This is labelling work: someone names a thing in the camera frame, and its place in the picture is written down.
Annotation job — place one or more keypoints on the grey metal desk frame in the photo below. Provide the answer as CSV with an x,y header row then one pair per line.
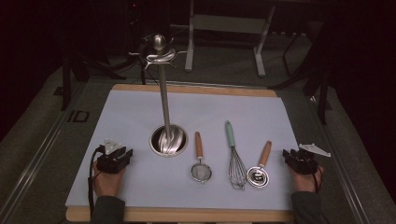
x,y
230,23

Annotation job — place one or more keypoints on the pale table mat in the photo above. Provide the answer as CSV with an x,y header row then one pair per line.
x,y
140,186

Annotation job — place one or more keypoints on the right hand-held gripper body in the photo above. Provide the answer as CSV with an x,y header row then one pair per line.
x,y
305,163

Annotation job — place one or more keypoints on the black metal post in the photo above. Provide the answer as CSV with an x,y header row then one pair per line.
x,y
66,87

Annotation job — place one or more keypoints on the person's left hand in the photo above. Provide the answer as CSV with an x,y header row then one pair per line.
x,y
107,185

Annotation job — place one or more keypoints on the steel utensil stand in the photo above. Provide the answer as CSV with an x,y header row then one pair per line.
x,y
165,105

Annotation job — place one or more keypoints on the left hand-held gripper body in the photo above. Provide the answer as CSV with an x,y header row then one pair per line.
x,y
110,161

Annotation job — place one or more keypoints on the black tripod stand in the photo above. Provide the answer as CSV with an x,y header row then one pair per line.
x,y
99,70
292,49

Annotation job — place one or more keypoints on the person's right hand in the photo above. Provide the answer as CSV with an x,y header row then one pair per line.
x,y
305,183

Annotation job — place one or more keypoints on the metal floor rail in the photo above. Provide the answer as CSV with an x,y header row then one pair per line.
x,y
33,168
348,186

